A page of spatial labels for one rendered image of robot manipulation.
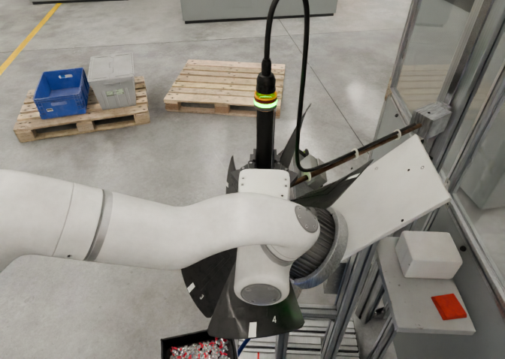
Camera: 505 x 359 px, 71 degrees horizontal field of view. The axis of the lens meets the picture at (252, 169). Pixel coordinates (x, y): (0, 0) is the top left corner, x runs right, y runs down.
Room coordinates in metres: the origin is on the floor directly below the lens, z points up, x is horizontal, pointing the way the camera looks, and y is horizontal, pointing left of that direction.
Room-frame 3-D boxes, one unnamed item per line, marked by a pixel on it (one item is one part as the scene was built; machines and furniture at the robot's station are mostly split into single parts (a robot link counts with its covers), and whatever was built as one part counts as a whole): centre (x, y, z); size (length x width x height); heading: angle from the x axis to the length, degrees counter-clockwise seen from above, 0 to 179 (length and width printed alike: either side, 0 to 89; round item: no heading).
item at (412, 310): (0.68, -0.58, 0.85); 0.36 x 0.24 x 0.03; 177
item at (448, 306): (0.57, -0.64, 0.87); 0.08 x 0.08 x 0.02; 7
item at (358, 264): (0.71, -0.37, 0.58); 0.09 x 0.05 x 1.15; 177
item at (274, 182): (0.48, -0.02, 1.47); 0.11 x 0.10 x 0.07; 178
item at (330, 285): (0.80, -0.37, 0.73); 0.15 x 0.09 x 0.22; 87
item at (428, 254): (0.76, -0.61, 0.92); 0.17 x 0.16 x 0.11; 87
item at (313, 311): (0.72, -0.25, 0.56); 0.19 x 0.04 x 0.04; 87
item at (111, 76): (3.28, 1.39, 0.31); 0.60 x 0.42 x 0.33; 16
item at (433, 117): (0.93, -0.55, 1.35); 0.10 x 0.07 x 0.09; 122
